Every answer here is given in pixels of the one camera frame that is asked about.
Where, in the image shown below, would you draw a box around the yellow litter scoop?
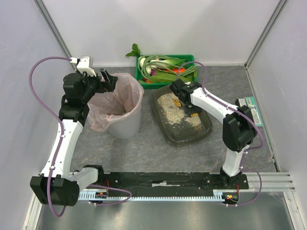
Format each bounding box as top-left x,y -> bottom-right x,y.
172,98 -> 201,117

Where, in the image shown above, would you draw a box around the pink plastic trash bag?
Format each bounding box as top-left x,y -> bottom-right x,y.
87,73 -> 144,131

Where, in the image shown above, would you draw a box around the dark grey litter tray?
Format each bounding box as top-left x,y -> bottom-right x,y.
151,86 -> 213,146

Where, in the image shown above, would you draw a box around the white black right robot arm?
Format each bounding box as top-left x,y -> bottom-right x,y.
169,79 -> 257,185

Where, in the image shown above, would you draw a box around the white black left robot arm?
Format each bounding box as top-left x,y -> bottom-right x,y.
30,69 -> 118,207

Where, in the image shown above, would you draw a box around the grey cat litter pile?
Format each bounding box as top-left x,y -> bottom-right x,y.
157,93 -> 201,127

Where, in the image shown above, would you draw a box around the black box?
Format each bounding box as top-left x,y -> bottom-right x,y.
235,98 -> 248,107

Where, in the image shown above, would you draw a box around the teal box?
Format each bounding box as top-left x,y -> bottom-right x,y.
244,97 -> 263,127

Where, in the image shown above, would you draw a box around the white radish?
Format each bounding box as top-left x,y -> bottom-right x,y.
138,56 -> 152,75

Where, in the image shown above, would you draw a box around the green leafy sprig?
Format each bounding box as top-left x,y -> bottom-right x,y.
125,43 -> 141,58

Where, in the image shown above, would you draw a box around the long green beans bundle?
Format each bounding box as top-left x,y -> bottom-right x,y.
136,55 -> 196,79

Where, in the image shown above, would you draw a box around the orange carrot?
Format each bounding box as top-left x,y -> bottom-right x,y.
171,69 -> 186,73

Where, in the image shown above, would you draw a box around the green spinach leaves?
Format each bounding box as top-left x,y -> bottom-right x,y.
138,71 -> 197,83

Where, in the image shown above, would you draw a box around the grey trash bin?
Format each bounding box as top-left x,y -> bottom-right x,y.
107,103 -> 142,139

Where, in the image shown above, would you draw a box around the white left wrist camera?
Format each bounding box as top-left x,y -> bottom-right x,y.
70,56 -> 101,79

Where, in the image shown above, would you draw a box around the slotted cable duct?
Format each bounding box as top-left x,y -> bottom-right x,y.
78,189 -> 225,202

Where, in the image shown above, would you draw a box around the aluminium frame post left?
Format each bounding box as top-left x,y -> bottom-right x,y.
33,0 -> 72,58

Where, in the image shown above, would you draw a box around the aluminium frame post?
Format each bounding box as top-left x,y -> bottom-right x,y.
33,0 -> 72,58
244,0 -> 288,69

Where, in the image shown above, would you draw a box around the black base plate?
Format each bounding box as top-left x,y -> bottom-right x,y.
87,172 -> 249,196

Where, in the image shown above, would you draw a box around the aluminium frame post right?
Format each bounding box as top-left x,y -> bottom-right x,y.
244,0 -> 288,69

